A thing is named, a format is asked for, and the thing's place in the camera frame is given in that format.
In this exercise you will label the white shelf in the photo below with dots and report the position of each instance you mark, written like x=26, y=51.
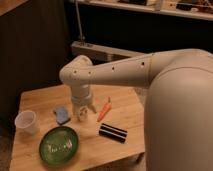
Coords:
x=163, y=7

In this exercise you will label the clear plastic cup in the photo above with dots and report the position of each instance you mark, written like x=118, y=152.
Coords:
x=27, y=121

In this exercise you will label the metal pole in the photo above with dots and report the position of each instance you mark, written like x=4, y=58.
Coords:
x=81, y=36

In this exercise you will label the black striped box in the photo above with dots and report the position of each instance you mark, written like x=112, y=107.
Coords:
x=114, y=133

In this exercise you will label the small clear bottle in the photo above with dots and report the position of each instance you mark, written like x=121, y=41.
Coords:
x=82, y=113

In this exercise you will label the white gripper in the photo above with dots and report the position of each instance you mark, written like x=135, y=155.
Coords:
x=81, y=95

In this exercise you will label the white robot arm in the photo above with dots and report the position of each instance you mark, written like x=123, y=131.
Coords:
x=178, y=113

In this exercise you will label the blue sponge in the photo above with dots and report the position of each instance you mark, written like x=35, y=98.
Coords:
x=62, y=115

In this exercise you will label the green plate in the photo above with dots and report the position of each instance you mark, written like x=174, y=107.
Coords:
x=58, y=146

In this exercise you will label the orange carrot toy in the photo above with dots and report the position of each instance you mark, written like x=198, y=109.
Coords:
x=106, y=108

